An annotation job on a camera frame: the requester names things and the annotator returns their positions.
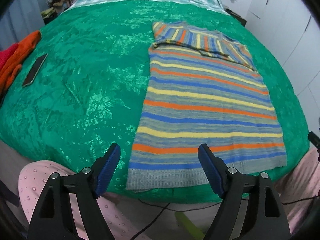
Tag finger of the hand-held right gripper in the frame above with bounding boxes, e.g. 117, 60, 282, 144
308, 131, 320, 148

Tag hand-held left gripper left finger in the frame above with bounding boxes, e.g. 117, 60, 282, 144
26, 143, 121, 240

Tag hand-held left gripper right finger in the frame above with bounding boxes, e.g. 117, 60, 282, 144
197, 144, 292, 240

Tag striped knit sweater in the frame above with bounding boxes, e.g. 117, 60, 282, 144
126, 21, 287, 192

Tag olive folded clothes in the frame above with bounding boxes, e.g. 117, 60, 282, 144
41, 7, 58, 26

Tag person's right leg pink pyjama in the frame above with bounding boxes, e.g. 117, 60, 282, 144
274, 147, 320, 230

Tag person's leg pink pyjama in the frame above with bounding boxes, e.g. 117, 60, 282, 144
274, 147, 320, 230
18, 159, 142, 240

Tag person's left leg pink pyjama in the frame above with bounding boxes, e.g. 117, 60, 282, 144
18, 159, 142, 240

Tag yellow-green floor object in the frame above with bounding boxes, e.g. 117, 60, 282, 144
175, 211, 204, 240

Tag green floral bedspread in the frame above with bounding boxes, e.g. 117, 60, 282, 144
0, 0, 310, 204

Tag white wardrobe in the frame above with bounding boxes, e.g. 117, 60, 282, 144
246, 0, 320, 133

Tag black smartphone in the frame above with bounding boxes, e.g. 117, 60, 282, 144
22, 53, 48, 88

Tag orange cloth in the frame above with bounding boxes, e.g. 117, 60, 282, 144
0, 30, 42, 96

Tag dark wooden nightstand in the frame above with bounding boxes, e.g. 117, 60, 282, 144
226, 8, 247, 27

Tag red cloth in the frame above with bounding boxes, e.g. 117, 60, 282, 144
0, 42, 20, 71

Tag grey curtain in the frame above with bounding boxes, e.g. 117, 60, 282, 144
0, 0, 63, 52

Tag black cable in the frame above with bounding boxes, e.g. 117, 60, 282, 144
129, 199, 177, 240
284, 196, 319, 205

